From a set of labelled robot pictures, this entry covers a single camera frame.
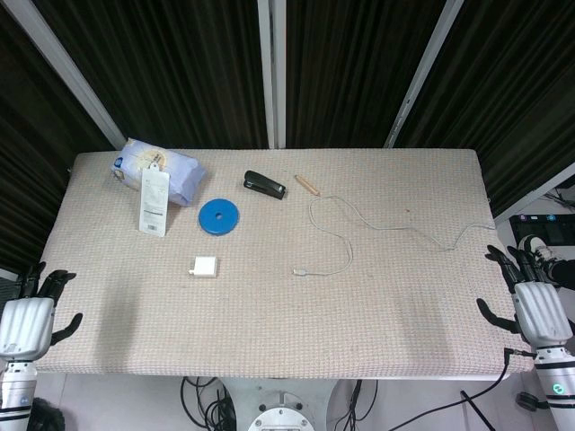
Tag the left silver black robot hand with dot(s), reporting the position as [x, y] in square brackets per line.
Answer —
[27, 328]

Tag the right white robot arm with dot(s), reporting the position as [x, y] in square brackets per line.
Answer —
[559, 386]

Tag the white charger block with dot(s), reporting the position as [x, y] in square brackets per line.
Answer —
[206, 266]

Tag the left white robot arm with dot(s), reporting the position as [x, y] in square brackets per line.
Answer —
[15, 390]

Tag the white hang-tag retail packet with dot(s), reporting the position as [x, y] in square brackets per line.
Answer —
[153, 202]

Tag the black pleated curtain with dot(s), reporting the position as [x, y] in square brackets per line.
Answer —
[170, 67]
[355, 67]
[27, 157]
[516, 90]

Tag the black caster leg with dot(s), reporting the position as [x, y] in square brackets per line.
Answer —
[530, 401]

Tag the beige woven table cloth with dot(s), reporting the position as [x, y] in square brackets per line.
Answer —
[287, 323]

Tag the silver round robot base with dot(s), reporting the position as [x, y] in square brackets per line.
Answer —
[280, 413]

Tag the black electronic device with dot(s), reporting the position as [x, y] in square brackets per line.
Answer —
[557, 229]

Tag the black stapler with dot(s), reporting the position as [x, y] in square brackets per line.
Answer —
[265, 183]

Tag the aluminium frame post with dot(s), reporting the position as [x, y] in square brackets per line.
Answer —
[272, 67]
[67, 67]
[422, 67]
[539, 190]

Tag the wooden pencil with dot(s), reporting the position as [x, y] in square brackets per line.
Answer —
[306, 184]

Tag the black and white sneaker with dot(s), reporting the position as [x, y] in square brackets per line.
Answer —
[541, 249]

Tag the blue round disc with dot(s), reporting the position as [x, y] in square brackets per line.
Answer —
[224, 224]

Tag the pale blue paper package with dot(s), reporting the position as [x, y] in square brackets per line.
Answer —
[179, 173]

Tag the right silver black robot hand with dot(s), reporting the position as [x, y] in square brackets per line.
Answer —
[541, 314]

